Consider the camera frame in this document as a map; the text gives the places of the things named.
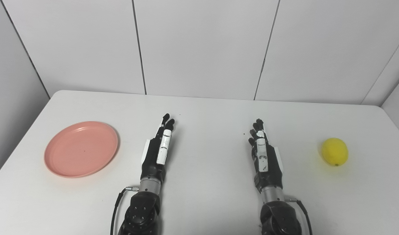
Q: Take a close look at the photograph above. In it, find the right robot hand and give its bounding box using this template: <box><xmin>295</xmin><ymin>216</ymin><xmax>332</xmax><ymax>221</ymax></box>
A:
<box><xmin>248</xmin><ymin>118</ymin><xmax>284</xmax><ymax>194</ymax></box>

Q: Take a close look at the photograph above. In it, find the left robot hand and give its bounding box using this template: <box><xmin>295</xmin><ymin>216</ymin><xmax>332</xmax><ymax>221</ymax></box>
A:
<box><xmin>141</xmin><ymin>113</ymin><xmax>175</xmax><ymax>183</ymax></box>

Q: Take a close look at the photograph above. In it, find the yellow lemon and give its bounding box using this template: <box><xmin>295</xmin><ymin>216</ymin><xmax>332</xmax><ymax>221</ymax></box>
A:
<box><xmin>321</xmin><ymin>138</ymin><xmax>349</xmax><ymax>166</ymax></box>

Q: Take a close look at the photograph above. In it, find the pink round plate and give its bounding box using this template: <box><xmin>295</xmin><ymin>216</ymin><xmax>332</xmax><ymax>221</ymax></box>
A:
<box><xmin>44</xmin><ymin>121</ymin><xmax>119</xmax><ymax>178</ymax></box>

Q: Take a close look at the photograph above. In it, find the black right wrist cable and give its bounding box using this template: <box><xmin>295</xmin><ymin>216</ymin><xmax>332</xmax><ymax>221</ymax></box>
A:
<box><xmin>284</xmin><ymin>195</ymin><xmax>313</xmax><ymax>235</ymax></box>

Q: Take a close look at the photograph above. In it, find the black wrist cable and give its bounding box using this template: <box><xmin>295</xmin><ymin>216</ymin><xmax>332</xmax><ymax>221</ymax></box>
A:
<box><xmin>110</xmin><ymin>186</ymin><xmax>140</xmax><ymax>235</ymax></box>
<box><xmin>284</xmin><ymin>195</ymin><xmax>313</xmax><ymax>235</ymax></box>

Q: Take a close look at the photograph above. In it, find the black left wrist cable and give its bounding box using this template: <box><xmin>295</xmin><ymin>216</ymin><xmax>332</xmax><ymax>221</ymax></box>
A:
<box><xmin>110</xmin><ymin>186</ymin><xmax>140</xmax><ymax>235</ymax></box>

